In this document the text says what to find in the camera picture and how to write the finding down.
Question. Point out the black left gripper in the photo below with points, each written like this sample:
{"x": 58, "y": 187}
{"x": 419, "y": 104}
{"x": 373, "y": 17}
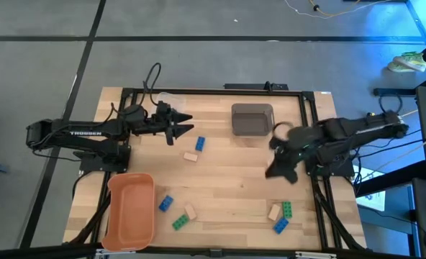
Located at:
{"x": 160, "y": 122}

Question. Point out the blue-lit metal stand leg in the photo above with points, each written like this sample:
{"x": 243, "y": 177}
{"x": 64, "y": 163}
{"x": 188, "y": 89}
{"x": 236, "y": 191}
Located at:
{"x": 420, "y": 21}

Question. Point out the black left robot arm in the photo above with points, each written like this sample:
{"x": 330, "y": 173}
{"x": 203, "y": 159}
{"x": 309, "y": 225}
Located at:
{"x": 87, "y": 133}

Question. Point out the clear plastic bin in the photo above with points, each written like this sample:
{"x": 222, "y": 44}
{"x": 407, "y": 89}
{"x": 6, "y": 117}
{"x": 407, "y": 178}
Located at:
{"x": 178, "y": 102}

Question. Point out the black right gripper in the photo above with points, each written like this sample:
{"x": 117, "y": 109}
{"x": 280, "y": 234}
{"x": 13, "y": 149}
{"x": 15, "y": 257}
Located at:
{"x": 290, "y": 153}

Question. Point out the plain wooden block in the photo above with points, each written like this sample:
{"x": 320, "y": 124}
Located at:
{"x": 273, "y": 212}
{"x": 190, "y": 211}
{"x": 190, "y": 156}

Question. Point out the white printed paper sheet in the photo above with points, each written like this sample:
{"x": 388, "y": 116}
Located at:
{"x": 373, "y": 199}

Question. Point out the grey plastic bin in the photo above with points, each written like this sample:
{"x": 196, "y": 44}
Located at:
{"x": 252, "y": 120}

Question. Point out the orange plastic bin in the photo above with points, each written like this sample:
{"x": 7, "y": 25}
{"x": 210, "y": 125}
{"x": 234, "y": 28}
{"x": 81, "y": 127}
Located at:
{"x": 132, "y": 212}

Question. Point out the black power strip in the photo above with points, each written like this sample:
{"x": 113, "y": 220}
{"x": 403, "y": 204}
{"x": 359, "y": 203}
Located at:
{"x": 252, "y": 86}

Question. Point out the black overhead rig crossbar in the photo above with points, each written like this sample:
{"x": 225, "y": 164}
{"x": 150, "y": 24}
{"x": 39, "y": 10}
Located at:
{"x": 184, "y": 252}

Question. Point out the black floor bar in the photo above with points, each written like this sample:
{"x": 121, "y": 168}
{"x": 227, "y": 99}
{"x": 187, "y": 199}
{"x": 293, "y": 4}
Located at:
{"x": 394, "y": 92}

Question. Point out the black aluminium table frame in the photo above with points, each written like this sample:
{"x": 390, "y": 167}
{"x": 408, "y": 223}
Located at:
{"x": 213, "y": 92}

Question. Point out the green toy brick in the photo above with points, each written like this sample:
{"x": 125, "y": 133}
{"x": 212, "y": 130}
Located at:
{"x": 180, "y": 222}
{"x": 287, "y": 209}

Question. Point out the silver metal bracket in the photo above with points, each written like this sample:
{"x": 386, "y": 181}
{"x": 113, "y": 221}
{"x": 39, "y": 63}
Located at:
{"x": 315, "y": 255}
{"x": 108, "y": 254}

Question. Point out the black diagonal beam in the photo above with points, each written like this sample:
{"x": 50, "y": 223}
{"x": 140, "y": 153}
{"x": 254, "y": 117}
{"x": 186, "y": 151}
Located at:
{"x": 389, "y": 180}

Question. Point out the blue toy brick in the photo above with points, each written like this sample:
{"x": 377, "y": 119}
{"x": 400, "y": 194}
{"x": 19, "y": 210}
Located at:
{"x": 200, "y": 143}
{"x": 166, "y": 203}
{"x": 280, "y": 225}

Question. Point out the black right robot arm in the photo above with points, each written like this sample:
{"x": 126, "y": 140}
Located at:
{"x": 360, "y": 127}

